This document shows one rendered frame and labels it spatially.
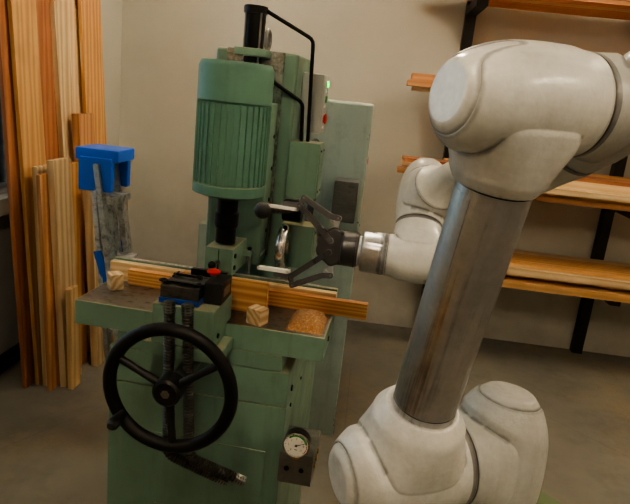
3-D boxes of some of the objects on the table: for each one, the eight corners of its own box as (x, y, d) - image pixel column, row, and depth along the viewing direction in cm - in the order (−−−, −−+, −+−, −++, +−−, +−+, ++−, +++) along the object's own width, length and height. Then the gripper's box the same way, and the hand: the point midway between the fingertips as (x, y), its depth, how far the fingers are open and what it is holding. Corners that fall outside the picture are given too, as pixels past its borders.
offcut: (254, 318, 142) (255, 303, 141) (267, 323, 140) (269, 307, 139) (245, 322, 139) (246, 307, 138) (259, 327, 137) (260, 311, 137)
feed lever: (287, 219, 169) (246, 230, 122) (289, 197, 168) (249, 200, 121) (304, 221, 168) (270, 233, 121) (307, 199, 167) (274, 203, 121)
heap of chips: (285, 329, 138) (286, 318, 137) (294, 311, 150) (295, 301, 149) (321, 335, 137) (322, 323, 136) (328, 316, 149) (329, 306, 148)
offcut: (123, 289, 152) (123, 274, 151) (110, 291, 150) (111, 275, 149) (119, 285, 155) (119, 270, 154) (106, 286, 153) (106, 271, 152)
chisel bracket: (203, 279, 148) (205, 246, 146) (220, 264, 162) (222, 234, 160) (232, 283, 148) (234, 250, 145) (246, 268, 161) (249, 237, 159)
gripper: (352, 304, 134) (258, 290, 136) (368, 193, 132) (273, 180, 134) (350, 310, 127) (251, 294, 129) (367, 192, 125) (266, 178, 127)
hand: (267, 237), depth 132 cm, fingers open, 13 cm apart
